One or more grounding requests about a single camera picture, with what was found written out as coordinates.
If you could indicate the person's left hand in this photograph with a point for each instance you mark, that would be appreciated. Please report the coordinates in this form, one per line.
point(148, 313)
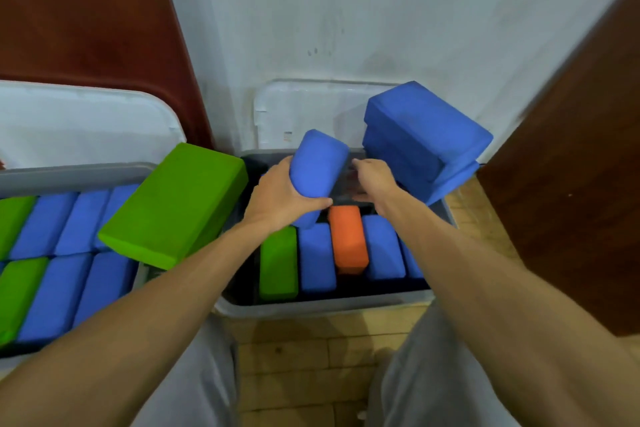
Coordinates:
point(270, 201)

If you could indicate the person's right hand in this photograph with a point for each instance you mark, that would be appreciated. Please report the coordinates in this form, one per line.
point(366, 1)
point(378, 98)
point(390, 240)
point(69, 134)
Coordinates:
point(380, 186)

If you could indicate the person's right thumb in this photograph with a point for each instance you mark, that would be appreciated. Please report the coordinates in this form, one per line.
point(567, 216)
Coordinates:
point(362, 198)

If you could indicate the person's left thumb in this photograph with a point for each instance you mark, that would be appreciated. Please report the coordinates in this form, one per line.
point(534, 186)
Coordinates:
point(312, 204)

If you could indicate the person's right forearm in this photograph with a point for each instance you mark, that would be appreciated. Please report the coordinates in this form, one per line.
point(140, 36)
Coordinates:
point(500, 311)

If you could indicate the person's left forearm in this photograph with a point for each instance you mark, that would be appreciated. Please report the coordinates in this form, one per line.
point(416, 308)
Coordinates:
point(130, 331)

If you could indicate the orange foam block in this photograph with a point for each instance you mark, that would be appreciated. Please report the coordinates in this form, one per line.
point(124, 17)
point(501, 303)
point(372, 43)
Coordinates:
point(348, 239)

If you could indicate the white plastic bin lid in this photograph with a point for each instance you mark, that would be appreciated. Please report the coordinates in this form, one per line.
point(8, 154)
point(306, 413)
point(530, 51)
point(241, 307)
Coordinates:
point(85, 124)
point(310, 109)

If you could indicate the grey plastic storage bin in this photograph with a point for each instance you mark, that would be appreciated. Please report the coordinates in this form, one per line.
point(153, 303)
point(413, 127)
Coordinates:
point(325, 304)
point(70, 176)

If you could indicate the large green foam block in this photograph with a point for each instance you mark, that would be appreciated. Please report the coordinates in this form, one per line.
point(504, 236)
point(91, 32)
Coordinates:
point(175, 204)

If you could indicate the grey shorts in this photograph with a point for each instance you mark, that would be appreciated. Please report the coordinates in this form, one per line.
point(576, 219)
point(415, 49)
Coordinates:
point(200, 381)

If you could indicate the brown wooden door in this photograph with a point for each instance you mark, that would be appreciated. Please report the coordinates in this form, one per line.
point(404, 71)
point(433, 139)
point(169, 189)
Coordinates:
point(90, 6)
point(575, 151)

